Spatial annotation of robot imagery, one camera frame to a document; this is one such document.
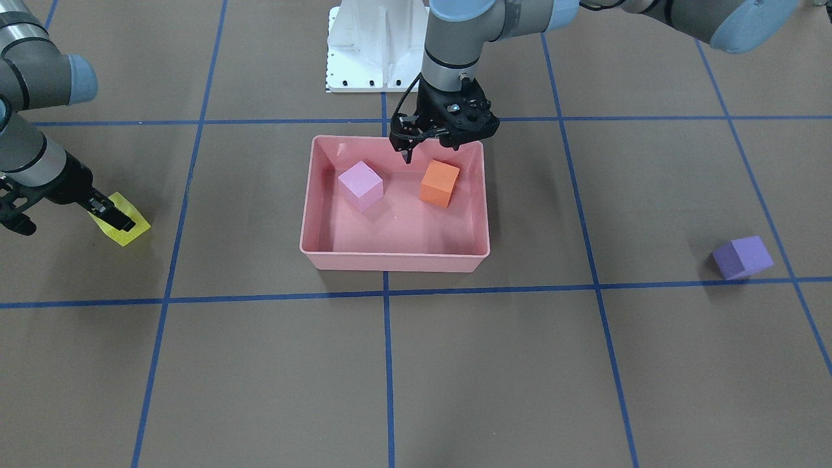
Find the yellow foam block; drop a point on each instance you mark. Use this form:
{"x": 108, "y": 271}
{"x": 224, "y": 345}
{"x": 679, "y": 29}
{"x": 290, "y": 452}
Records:
{"x": 123, "y": 238}

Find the purple foam block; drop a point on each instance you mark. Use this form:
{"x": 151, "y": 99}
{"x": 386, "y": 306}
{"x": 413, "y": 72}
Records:
{"x": 742, "y": 257}

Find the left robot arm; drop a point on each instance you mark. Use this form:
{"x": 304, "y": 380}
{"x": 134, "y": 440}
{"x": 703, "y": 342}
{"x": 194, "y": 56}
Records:
{"x": 458, "y": 30}

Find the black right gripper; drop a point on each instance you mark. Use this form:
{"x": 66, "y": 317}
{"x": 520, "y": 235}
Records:
{"x": 70, "y": 183}

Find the orange foam block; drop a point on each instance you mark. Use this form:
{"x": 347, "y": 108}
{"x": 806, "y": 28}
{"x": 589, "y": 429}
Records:
{"x": 438, "y": 184}

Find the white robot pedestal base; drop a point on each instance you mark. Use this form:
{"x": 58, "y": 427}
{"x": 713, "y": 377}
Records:
{"x": 375, "y": 46}

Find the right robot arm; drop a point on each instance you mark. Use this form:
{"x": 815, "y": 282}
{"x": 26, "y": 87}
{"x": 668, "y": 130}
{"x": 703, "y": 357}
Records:
{"x": 35, "y": 74}

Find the pink foam block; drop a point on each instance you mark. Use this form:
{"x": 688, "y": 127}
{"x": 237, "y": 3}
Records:
{"x": 361, "y": 186}

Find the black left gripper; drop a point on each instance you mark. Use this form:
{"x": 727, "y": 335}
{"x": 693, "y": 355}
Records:
{"x": 429, "y": 103}

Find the pink plastic bin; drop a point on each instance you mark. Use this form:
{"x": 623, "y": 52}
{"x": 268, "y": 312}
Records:
{"x": 400, "y": 232}

